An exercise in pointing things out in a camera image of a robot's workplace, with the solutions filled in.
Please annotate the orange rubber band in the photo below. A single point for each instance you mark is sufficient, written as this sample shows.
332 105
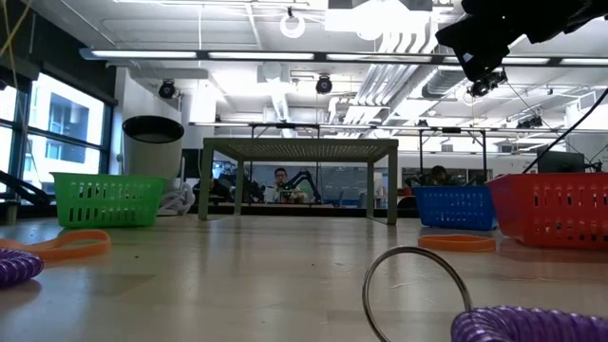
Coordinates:
456 245
104 242

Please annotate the purple coil wristband keyring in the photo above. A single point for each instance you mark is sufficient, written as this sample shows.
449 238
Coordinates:
19 268
522 328

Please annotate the black neighbouring robot arm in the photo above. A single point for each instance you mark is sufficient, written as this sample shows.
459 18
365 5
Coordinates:
304 179
254 185

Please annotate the black monitor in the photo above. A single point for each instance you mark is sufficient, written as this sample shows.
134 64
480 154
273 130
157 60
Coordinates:
560 162

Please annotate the red plastic basket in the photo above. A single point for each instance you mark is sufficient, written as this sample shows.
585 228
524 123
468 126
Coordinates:
546 183

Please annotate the person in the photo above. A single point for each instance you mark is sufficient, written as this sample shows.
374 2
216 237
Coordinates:
439 175
280 183

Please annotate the blue plastic basket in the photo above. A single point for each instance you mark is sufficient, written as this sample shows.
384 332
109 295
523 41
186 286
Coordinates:
446 191

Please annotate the long ceiling light bar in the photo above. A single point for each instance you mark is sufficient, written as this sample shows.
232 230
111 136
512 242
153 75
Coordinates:
261 55

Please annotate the green perforated metal shelf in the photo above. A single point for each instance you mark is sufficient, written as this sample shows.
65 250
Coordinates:
285 151

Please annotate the clear round lidded container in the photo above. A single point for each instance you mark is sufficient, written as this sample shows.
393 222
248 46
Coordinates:
178 202

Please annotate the white round bin black rim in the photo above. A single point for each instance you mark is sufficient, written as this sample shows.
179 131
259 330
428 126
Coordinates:
152 157

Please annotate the green plastic basket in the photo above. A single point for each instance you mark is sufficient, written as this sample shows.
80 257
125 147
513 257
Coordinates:
109 179

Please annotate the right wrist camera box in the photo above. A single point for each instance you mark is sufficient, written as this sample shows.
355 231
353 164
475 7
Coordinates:
480 47

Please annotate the black ceiling camera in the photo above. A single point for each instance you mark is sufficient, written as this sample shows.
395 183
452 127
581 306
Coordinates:
482 89
166 89
324 84

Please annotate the black neighbouring gantry frame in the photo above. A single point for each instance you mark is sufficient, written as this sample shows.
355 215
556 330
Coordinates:
285 126

